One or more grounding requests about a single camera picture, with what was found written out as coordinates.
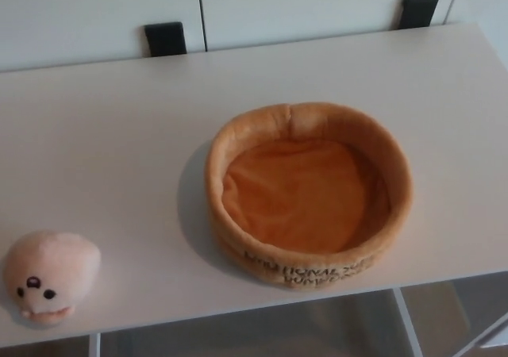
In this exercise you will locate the beige plush dumpling toy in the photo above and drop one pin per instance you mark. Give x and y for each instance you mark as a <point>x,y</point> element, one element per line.
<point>55,269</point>

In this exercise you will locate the orange round plush plate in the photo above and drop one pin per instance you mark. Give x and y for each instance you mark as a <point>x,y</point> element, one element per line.
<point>293,198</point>

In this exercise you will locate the white cabinet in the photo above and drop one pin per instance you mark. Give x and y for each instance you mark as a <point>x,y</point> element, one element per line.
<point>278,8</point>

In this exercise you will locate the black rectangular bracket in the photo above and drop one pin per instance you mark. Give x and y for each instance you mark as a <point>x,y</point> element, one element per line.
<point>166,39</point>
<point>420,12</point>

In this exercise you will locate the white metal table leg frame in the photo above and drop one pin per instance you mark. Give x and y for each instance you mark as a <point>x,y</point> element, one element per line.
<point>94,345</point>
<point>406,325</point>

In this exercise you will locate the white slanted frame bar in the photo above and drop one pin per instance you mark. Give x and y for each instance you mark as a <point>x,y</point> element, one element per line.
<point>492,338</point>

